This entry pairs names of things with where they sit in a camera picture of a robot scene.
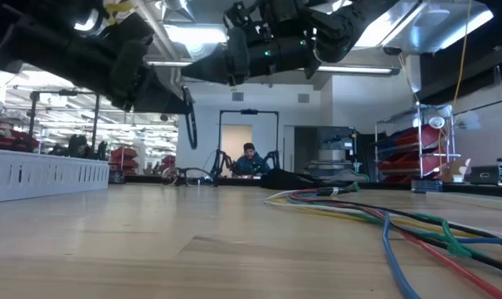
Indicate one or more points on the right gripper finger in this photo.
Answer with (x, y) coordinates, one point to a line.
(236, 43)
(230, 74)

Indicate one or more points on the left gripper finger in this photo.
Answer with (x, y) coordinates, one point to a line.
(134, 97)
(140, 66)

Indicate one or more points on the black background robot arm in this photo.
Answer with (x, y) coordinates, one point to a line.
(219, 162)
(273, 158)

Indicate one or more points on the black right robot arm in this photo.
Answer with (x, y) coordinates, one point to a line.
(350, 21)

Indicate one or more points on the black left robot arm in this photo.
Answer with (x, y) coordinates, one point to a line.
(35, 10)

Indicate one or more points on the long ceiling light fixture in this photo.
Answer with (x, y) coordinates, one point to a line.
(167, 63)
(354, 69)

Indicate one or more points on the red storage bins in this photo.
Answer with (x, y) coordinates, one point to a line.
(124, 154)

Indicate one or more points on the tan door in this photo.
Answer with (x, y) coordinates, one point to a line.
(234, 137)

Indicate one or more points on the small yellow tag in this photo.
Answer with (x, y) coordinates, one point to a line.
(118, 8)

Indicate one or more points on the person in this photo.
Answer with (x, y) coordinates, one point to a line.
(250, 164)
(77, 145)

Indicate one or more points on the clear safety glasses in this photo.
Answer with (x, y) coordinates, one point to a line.
(169, 176)

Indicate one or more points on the dark equipment cabinet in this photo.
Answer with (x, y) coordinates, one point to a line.
(337, 139)

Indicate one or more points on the black grey work glove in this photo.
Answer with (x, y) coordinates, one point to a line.
(288, 180)

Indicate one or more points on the white round lamp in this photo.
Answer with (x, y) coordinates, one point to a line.
(436, 122)

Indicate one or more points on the large ceiling light panel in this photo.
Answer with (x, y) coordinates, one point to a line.
(474, 21)

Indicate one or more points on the cardboard box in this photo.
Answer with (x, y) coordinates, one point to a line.
(451, 170)

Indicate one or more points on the black equipment case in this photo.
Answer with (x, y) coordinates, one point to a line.
(485, 174)

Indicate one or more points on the grey wall vent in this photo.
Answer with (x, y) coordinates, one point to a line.
(237, 96)
(303, 98)

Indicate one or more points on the black background gantry frame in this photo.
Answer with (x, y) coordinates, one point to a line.
(249, 111)
(96, 120)

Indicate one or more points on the black aluminium table frame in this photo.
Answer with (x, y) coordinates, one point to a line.
(474, 190)

